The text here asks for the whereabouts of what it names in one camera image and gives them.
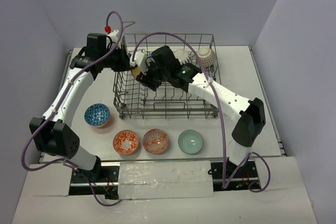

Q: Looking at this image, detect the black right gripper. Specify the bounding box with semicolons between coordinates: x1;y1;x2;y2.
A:
136;57;170;91

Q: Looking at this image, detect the tan bowl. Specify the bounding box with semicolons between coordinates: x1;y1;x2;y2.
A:
131;67;141;79

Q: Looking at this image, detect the white bowl orange rim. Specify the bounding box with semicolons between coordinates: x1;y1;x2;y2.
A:
173;49;191;65

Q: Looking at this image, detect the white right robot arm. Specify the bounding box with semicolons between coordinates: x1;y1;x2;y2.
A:
130;46;266;177

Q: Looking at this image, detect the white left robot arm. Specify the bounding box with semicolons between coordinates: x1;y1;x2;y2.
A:
29;30;131;182

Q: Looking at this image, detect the blue white patterned bowl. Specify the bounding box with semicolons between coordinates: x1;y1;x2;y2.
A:
84;103;110;126

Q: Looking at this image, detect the orange geometric pattern bowl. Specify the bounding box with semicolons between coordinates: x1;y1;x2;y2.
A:
142;129;169;154

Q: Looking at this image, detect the orange floral pattern bowl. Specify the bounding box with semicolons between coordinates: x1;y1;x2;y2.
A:
112;130;139;155

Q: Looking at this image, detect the pale green bowl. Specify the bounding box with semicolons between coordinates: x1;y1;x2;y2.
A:
178;130;204;155

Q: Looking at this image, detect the white taped sheet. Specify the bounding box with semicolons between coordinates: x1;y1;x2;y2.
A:
118;161;214;199

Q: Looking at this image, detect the grey wire dish rack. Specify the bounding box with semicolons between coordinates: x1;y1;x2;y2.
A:
112;20;220;120

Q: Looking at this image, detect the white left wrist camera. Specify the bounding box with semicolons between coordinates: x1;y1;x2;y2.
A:
104;25;125;50

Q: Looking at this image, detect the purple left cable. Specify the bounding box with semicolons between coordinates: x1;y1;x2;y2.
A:
20;10;124;206

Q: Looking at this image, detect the black mounting rail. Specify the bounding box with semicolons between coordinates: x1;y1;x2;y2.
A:
69;161;261;200

